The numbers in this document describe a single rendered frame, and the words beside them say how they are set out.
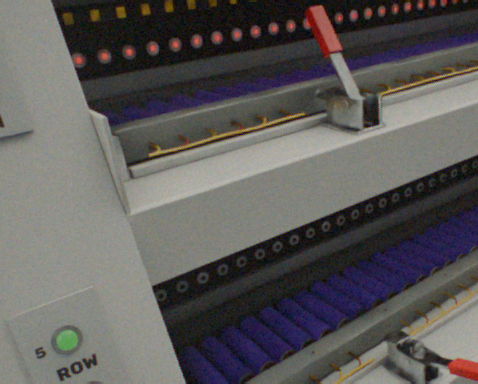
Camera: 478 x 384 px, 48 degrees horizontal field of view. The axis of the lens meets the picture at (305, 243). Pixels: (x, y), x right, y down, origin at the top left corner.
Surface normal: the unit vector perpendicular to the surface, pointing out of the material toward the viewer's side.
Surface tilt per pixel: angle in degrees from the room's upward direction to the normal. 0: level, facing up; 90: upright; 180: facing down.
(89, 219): 90
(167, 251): 107
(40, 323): 90
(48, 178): 90
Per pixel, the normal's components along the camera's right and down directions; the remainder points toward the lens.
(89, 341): 0.55, 0.05
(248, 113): 0.60, 0.33
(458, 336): -0.08, -0.88
